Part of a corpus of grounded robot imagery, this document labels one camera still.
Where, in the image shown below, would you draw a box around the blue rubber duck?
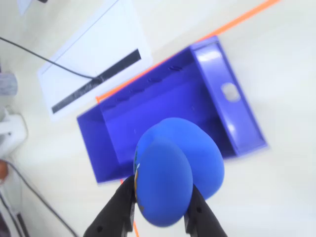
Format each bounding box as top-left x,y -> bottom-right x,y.
133,117 -> 226,229

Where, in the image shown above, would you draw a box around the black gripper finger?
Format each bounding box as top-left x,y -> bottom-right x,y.
82,176 -> 138,237
183,184 -> 228,237

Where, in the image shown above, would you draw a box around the grey cable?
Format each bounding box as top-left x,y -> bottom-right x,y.
3,159 -> 79,237

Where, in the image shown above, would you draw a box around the long orange tape line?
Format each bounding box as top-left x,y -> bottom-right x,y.
95,0 -> 282,102

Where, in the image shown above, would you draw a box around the white paper with black bar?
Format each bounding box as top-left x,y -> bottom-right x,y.
37,0 -> 154,123

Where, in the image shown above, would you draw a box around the blue plastic box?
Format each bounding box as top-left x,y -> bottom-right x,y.
76,35 -> 269,185

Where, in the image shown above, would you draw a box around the white plastic object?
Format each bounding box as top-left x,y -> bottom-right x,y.
0,106 -> 28,158

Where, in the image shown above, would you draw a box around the thin black cable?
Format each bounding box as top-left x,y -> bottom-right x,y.
0,36 -> 102,80

